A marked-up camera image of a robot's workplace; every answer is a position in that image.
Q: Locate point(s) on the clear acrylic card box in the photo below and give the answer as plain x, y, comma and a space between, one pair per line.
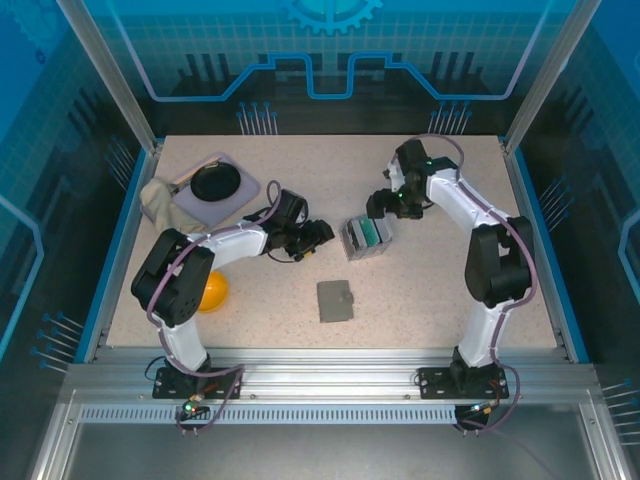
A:
370, 250

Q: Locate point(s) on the grey card holder wallet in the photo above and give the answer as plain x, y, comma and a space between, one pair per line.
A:
335, 300

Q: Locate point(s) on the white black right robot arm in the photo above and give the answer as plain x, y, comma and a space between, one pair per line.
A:
450, 195

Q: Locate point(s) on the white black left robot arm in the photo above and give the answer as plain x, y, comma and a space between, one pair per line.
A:
235, 242

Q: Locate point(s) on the silver card stack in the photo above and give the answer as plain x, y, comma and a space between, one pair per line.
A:
383, 231

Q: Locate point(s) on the teal card stack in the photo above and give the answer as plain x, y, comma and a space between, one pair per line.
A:
367, 231

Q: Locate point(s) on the black card stack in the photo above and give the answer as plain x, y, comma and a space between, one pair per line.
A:
351, 239

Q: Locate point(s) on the purple tray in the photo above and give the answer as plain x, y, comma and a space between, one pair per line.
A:
245, 192

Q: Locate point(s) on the yellow bowl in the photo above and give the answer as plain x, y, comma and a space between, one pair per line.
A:
217, 292

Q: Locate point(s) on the beige cloth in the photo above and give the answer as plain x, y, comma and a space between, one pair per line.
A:
160, 205

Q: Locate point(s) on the metal bottom pan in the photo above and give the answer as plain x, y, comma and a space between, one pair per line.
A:
325, 455

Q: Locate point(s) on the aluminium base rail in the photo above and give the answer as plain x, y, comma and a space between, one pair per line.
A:
325, 372

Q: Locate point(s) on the aluminium side rail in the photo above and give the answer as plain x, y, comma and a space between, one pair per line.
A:
125, 250
540, 250

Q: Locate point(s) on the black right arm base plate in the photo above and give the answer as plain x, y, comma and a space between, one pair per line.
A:
432, 382

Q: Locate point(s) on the aluminium frame post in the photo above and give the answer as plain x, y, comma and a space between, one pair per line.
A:
116, 75
546, 75

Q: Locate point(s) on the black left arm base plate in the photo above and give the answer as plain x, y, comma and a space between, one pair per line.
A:
167, 382

